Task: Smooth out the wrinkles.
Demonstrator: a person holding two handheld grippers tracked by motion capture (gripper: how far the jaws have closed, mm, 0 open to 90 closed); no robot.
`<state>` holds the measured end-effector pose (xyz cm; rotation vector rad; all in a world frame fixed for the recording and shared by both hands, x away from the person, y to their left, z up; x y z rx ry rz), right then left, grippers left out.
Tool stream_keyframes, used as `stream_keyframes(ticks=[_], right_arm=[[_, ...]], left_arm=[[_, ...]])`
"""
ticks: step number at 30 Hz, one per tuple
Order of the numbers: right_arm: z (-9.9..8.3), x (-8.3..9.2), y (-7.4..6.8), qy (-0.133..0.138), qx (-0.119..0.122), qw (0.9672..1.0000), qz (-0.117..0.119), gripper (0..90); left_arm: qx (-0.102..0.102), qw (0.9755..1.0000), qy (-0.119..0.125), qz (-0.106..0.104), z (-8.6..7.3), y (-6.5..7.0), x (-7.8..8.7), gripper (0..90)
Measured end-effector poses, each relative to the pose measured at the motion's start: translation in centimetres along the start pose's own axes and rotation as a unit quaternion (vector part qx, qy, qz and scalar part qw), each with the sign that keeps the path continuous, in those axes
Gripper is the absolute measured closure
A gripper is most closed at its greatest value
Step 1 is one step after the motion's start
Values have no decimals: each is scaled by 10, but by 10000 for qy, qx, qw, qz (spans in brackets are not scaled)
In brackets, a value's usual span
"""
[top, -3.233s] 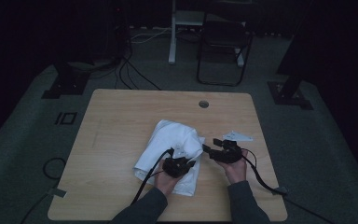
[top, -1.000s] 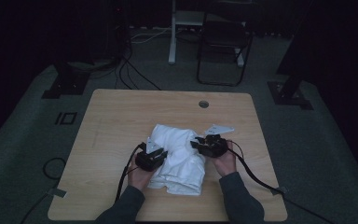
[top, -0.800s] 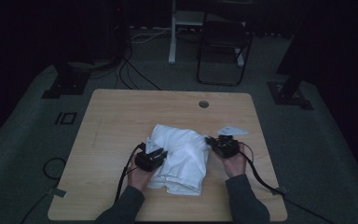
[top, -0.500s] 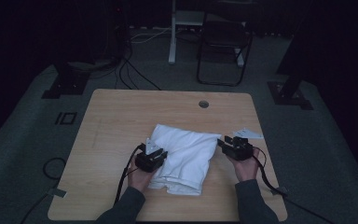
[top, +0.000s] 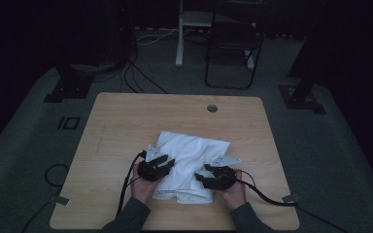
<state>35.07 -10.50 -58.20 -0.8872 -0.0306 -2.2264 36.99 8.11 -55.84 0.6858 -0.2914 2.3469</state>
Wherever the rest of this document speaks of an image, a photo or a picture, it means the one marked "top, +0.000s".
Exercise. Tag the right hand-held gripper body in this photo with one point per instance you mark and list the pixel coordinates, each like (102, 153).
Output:
(223, 179)

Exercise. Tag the white metal stand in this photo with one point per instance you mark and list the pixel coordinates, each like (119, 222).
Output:
(179, 39)

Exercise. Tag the black stand with base plate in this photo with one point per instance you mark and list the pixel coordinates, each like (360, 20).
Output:
(69, 87)
(302, 93)

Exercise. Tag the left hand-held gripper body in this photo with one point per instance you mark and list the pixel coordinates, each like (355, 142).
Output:
(150, 171)

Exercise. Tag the grey tape piece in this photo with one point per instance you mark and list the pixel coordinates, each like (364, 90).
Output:
(59, 200)
(289, 198)

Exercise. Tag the white cloth shorts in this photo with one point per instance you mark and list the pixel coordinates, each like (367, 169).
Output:
(191, 155)

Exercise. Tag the black folding chair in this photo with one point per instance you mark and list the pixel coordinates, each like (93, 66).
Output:
(233, 39)

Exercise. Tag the dark stand with round base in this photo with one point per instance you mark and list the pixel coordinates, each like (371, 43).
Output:
(121, 39)

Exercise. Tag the person's right hand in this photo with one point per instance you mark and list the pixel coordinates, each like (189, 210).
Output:
(234, 197)

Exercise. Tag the person's left hand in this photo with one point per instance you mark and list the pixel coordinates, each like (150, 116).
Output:
(142, 189)

